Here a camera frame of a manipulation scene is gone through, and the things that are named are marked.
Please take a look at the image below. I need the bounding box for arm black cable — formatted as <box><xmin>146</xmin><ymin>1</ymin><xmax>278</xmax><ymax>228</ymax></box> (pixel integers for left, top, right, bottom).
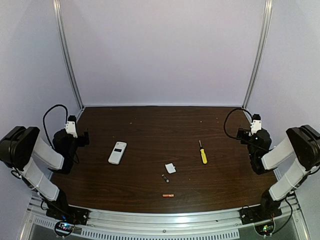
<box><xmin>9</xmin><ymin>104</ymin><xmax>70</xmax><ymax>178</ymax></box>
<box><xmin>223</xmin><ymin>107</ymin><xmax>320</xmax><ymax>176</ymax></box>

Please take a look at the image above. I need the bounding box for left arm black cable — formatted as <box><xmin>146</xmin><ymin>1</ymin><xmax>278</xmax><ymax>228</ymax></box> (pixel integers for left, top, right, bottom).
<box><xmin>9</xmin><ymin>104</ymin><xmax>70</xmax><ymax>178</ymax></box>

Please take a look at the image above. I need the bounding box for yellow handled screwdriver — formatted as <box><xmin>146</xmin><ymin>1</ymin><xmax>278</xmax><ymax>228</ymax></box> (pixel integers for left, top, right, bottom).
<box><xmin>198</xmin><ymin>140</ymin><xmax>208</xmax><ymax>165</ymax></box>

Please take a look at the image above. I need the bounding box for left aluminium frame post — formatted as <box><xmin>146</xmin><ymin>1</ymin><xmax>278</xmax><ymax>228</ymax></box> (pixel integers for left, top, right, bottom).
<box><xmin>52</xmin><ymin>0</ymin><xmax>85</xmax><ymax>110</ymax></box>

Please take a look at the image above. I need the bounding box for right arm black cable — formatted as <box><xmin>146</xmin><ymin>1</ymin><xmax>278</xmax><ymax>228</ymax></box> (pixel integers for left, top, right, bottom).
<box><xmin>223</xmin><ymin>107</ymin><xmax>320</xmax><ymax>176</ymax></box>

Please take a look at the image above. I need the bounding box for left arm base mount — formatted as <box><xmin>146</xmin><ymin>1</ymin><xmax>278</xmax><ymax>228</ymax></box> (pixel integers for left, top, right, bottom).
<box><xmin>46</xmin><ymin>202</ymin><xmax>90</xmax><ymax>239</ymax></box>

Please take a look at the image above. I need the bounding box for front aluminium rail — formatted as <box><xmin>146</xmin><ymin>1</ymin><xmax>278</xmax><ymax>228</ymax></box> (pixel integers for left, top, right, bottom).
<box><xmin>24</xmin><ymin>194</ymin><xmax>308</xmax><ymax>240</ymax></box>

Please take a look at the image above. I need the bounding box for right aluminium frame post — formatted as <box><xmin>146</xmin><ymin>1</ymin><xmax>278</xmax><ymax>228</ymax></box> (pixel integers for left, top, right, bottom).
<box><xmin>242</xmin><ymin>0</ymin><xmax>273</xmax><ymax>109</ymax></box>

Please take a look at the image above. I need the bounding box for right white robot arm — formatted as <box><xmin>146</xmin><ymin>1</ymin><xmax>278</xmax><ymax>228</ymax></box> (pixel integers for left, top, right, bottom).
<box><xmin>236</xmin><ymin>125</ymin><xmax>320</xmax><ymax>210</ymax></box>

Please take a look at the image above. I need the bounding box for white battery cover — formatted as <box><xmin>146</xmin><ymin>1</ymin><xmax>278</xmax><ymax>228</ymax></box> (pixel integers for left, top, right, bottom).
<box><xmin>165</xmin><ymin>163</ymin><xmax>176</xmax><ymax>174</ymax></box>

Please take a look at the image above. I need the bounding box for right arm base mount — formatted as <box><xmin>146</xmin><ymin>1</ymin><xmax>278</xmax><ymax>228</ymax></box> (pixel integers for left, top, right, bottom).
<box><xmin>238</xmin><ymin>205</ymin><xmax>282</xmax><ymax>238</ymax></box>

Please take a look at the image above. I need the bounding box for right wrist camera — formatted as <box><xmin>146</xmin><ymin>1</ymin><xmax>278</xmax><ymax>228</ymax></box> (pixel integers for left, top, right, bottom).
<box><xmin>249</xmin><ymin>114</ymin><xmax>262</xmax><ymax>136</ymax></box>

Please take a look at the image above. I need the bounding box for aluminium frame post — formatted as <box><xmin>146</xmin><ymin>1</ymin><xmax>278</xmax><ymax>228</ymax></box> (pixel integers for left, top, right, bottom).
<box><xmin>242</xmin><ymin>0</ymin><xmax>273</xmax><ymax>109</ymax></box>
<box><xmin>52</xmin><ymin>0</ymin><xmax>85</xmax><ymax>110</ymax></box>

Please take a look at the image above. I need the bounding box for white remote control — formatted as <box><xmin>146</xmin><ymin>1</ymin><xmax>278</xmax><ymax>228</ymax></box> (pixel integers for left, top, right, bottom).
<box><xmin>108</xmin><ymin>141</ymin><xmax>127</xmax><ymax>165</ymax></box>

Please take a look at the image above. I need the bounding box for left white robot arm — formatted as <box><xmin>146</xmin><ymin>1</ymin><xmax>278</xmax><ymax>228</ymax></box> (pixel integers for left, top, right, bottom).
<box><xmin>0</xmin><ymin>126</ymin><xmax>90</xmax><ymax>211</ymax></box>

